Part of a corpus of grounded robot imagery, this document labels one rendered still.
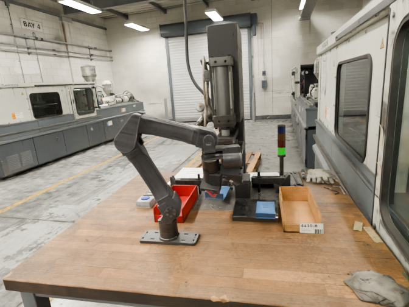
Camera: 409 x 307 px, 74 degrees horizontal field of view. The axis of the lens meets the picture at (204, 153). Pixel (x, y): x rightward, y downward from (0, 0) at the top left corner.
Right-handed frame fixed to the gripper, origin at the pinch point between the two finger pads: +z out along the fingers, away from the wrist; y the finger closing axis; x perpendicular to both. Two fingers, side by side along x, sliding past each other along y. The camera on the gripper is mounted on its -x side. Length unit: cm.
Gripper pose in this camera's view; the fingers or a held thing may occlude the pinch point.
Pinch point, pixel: (213, 194)
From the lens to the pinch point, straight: 101.1
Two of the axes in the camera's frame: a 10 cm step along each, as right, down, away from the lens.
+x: -9.7, -1.0, 2.1
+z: 0.8, 7.3, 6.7
